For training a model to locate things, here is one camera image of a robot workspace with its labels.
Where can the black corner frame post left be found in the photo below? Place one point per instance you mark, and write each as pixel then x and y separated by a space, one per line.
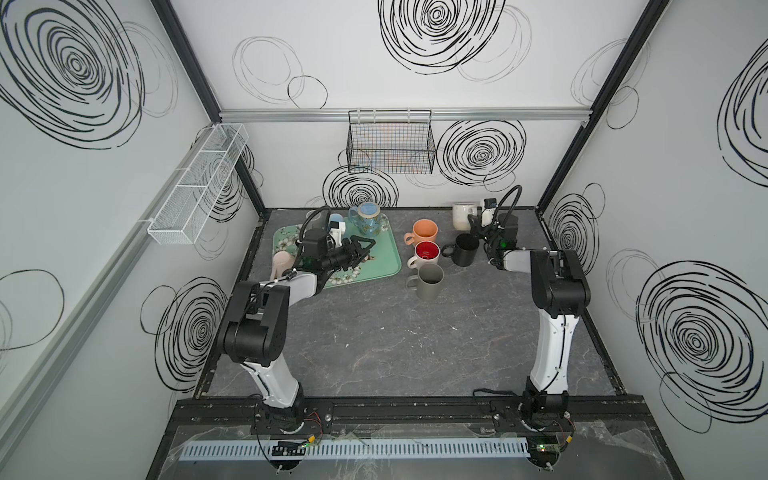
pixel 183 48

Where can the light blue mug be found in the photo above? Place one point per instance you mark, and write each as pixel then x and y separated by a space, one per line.
pixel 336 222

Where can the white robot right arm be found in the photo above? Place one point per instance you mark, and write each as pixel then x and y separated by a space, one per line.
pixel 561 293

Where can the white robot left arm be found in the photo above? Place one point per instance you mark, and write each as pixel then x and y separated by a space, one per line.
pixel 253 330

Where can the aluminium wall rail back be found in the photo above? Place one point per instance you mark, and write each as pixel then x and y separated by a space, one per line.
pixel 378 115

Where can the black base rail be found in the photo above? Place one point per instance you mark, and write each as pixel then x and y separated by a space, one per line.
pixel 327 415

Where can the black wire basket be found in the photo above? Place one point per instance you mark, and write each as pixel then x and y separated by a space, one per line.
pixel 391 147

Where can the mint green floral tray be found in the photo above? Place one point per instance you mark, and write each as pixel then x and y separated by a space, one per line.
pixel 383 260

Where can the white slotted cable duct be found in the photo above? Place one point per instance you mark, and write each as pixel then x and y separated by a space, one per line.
pixel 355 449

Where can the white mug red inside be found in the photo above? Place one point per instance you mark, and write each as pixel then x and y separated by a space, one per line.
pixel 425 252

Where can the pale pink mug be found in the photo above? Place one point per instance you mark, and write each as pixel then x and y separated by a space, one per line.
pixel 282 261

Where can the black corner frame post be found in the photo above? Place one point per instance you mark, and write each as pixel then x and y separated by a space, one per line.
pixel 183 48
pixel 639 36

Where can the aluminium wall rail left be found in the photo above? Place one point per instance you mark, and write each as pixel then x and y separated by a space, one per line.
pixel 20 411

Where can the beige mug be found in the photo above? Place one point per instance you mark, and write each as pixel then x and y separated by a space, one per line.
pixel 461 213

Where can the aluminium wall rail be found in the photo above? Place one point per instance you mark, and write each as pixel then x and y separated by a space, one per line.
pixel 378 115
pixel 20 411

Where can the white wire wall shelf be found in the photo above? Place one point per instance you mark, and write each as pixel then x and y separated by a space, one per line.
pixel 190 204

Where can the black mug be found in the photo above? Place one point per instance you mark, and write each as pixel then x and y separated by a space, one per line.
pixel 462 251

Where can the black corner frame post right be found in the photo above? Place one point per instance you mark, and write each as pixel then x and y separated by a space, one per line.
pixel 639 36

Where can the peach mug grey base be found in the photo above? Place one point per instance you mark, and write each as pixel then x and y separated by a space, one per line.
pixel 422 230

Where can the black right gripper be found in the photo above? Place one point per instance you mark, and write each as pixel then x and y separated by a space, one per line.
pixel 481 222

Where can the blue butterfly mug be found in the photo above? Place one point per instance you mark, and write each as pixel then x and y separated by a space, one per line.
pixel 366 218

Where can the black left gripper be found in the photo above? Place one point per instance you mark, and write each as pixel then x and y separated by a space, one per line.
pixel 352 252

